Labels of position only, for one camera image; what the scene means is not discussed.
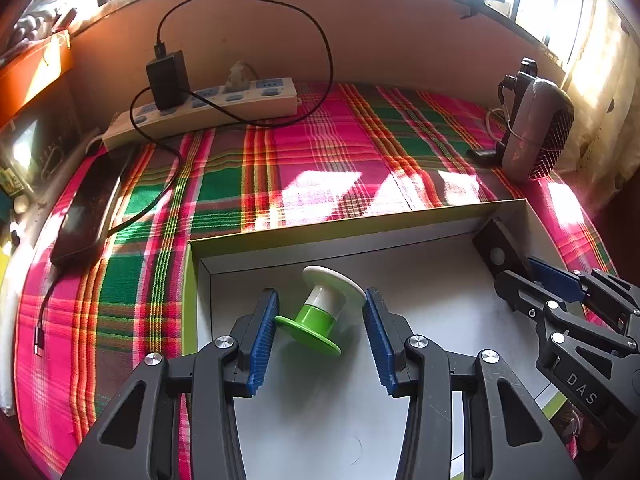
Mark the green-rimmed cardboard box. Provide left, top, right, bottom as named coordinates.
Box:
left=181, top=199, right=576, bottom=480

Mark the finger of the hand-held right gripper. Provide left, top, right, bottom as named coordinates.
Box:
left=527, top=256, right=640, bottom=331
left=494, top=269, right=640, bottom=361

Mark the black window handle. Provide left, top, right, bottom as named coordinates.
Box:
left=460, top=0, right=506, bottom=18

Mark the black silver handheld device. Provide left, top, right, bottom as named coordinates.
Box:
left=472, top=217, right=531, bottom=278

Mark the grey mesh-front heater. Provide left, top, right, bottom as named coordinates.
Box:
left=497, top=57, right=576, bottom=182

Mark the white heater cable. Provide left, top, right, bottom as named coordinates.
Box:
left=487, top=107, right=511, bottom=147

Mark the beige power strip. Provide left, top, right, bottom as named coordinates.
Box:
left=102, top=77, right=303, bottom=151

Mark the cream patterned curtain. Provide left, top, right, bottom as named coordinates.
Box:
left=565, top=0, right=640, bottom=211

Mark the white tube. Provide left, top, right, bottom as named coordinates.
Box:
left=0, top=330, right=18, bottom=416

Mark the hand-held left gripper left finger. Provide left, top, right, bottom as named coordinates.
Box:
left=60, top=288, right=280, bottom=480

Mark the black charger cable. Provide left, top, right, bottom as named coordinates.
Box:
left=102, top=0, right=335, bottom=241

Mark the grey plug adapter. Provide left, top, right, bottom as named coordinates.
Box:
left=227, top=61, right=253, bottom=93

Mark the small black flat gadget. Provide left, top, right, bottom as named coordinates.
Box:
left=466, top=147, right=501, bottom=165

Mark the green and white spool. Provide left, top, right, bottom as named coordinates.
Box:
left=274, top=265, right=367, bottom=358

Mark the black charger adapter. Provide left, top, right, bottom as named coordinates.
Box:
left=145, top=51, right=191, bottom=111

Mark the short black connector cable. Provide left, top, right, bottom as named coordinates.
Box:
left=32, top=267, right=63, bottom=356

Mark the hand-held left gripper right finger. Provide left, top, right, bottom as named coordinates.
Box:
left=364, top=288, right=583, bottom=480

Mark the plaid tablecloth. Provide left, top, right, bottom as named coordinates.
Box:
left=15, top=82, right=618, bottom=480

